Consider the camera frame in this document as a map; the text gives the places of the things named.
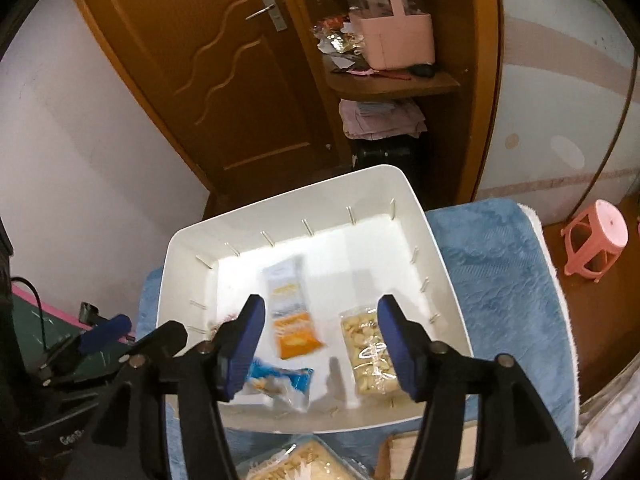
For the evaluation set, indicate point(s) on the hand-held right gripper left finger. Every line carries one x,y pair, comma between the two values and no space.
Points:
245,345

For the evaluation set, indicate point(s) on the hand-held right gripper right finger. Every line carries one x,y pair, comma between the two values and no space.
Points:
400,345

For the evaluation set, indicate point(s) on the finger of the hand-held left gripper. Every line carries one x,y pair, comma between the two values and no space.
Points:
105,332
160,337

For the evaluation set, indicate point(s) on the blue and white snack packet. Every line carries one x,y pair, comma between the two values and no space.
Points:
295,377

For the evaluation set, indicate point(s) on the white plastic bin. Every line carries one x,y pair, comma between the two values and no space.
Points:
325,240

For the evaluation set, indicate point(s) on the clear biscuit packet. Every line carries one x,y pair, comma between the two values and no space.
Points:
300,462

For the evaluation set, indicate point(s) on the small black clamp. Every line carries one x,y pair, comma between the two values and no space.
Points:
90,312

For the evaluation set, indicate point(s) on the clear nut snack packet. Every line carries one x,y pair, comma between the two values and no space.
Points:
362,345

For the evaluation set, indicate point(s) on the orange and white snack packet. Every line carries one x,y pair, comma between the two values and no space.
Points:
292,330

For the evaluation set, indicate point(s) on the blue fluffy towel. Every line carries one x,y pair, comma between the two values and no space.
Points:
500,285

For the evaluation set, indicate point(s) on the black equipment box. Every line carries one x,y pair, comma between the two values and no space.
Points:
5,260

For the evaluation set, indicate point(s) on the black suitcase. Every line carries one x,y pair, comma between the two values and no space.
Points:
385,155

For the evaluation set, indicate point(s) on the pale patterned cloth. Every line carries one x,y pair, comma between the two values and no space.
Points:
610,425

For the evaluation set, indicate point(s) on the folded pink clothes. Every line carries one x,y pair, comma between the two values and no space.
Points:
380,120

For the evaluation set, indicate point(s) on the pink plastic stool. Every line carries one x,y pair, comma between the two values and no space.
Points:
607,225

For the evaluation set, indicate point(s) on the brown wooden door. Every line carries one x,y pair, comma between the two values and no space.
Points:
175,85

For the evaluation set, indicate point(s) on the wooden corner shelf unit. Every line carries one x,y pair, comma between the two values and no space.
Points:
400,87

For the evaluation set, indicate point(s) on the small black object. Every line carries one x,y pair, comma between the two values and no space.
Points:
422,70

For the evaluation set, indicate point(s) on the pile of shiny wrappers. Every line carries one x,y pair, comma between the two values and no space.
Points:
335,35

